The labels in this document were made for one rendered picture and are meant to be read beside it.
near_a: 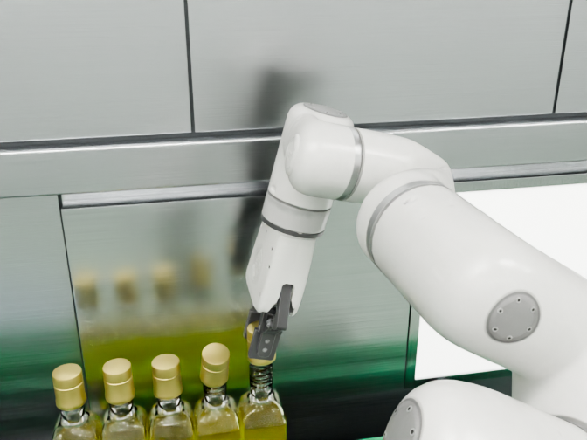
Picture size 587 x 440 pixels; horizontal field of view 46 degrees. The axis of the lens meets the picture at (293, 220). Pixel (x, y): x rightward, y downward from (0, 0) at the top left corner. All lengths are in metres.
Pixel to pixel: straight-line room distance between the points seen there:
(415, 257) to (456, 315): 0.05
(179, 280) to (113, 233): 0.11
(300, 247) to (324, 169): 0.13
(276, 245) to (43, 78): 0.35
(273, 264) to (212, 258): 0.19
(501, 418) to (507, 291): 0.08
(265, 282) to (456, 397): 0.41
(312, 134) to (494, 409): 0.34
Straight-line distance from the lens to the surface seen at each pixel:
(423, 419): 0.38
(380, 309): 1.02
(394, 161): 0.68
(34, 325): 1.02
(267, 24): 0.87
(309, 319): 0.99
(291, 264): 0.75
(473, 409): 0.39
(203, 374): 0.85
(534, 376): 0.51
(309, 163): 0.64
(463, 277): 0.44
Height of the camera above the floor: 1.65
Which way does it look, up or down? 24 degrees down
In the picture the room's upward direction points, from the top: straight up
